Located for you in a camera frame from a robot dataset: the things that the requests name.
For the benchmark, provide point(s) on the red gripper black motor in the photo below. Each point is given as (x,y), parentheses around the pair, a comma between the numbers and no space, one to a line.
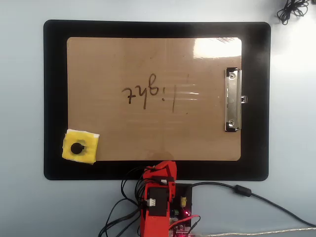
(154,174)

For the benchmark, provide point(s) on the yellow sponge with black knob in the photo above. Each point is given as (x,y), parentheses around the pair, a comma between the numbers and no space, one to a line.
(80,148)

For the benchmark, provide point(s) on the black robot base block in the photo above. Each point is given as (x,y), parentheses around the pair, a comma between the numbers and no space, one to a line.
(184,191)

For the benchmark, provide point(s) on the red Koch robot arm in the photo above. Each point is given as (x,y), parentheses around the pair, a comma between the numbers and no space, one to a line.
(155,222)

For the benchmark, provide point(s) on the controller circuit board with LED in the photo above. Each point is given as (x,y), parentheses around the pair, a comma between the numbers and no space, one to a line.
(181,219)

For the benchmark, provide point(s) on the brown clipboard board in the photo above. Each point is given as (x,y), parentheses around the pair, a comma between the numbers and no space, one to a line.
(148,61)

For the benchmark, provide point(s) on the silver metal clipboard clip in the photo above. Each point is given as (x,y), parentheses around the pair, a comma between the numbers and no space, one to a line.
(233,98)

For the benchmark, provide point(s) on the black rectangular mat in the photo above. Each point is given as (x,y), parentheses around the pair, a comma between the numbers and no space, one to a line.
(54,98)

